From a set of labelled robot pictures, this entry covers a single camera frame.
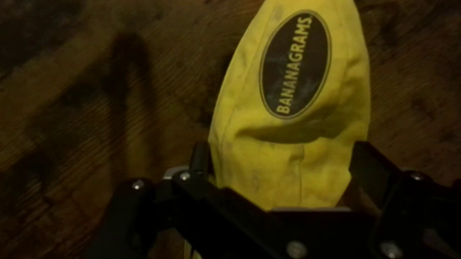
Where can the yellow banana-shaped Bananagrams pouch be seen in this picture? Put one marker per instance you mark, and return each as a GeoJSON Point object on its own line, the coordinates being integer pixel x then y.
{"type": "Point", "coordinates": [293, 120]}

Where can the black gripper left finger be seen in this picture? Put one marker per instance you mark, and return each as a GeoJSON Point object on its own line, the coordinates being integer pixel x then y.
{"type": "Point", "coordinates": [192, 216]}

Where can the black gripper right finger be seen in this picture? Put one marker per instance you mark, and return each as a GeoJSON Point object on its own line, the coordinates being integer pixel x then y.
{"type": "Point", "coordinates": [418, 216]}

